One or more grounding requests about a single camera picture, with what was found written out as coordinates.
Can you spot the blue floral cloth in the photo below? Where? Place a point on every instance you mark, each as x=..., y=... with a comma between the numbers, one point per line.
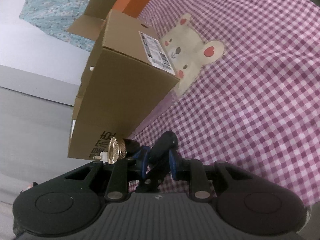
x=50, y=5

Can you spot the purple checkered blanket with bear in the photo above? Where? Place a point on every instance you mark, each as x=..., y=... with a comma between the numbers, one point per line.
x=250, y=92

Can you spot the gold ribbed round lid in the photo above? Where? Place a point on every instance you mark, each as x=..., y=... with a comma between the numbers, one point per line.
x=115, y=151

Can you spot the black oval case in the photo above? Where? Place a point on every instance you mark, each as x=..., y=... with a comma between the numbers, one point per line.
x=161, y=150

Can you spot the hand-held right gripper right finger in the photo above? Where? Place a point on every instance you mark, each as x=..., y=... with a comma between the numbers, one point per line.
x=173, y=166

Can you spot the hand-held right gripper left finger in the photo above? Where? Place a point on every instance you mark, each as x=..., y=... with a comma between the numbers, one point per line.
x=144, y=163

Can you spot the brown cardboard box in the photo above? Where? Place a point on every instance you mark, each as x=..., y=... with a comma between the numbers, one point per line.
x=120, y=92

